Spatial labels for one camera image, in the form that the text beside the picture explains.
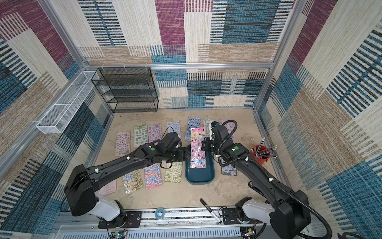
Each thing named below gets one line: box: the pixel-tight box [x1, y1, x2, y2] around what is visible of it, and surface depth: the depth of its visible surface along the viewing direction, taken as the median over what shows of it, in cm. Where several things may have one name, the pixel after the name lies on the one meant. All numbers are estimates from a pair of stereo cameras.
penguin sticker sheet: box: [184, 116, 201, 142], surface depth 114 cm
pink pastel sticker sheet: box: [115, 130, 131, 157], surface depth 104 cm
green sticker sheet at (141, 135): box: [133, 123, 149, 148], surface depth 107 cm
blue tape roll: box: [154, 207, 166, 220], surface depth 77 cm
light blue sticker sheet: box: [167, 120, 181, 136], surface depth 114 cm
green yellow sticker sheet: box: [164, 161, 183, 184], surface depth 89 cm
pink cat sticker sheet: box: [190, 126, 206, 169], surface depth 82 cm
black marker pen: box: [199, 198, 223, 224], surface depth 77 cm
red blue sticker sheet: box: [144, 163, 164, 191], surface depth 87 cm
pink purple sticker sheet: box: [148, 122, 163, 143], surface depth 109 cm
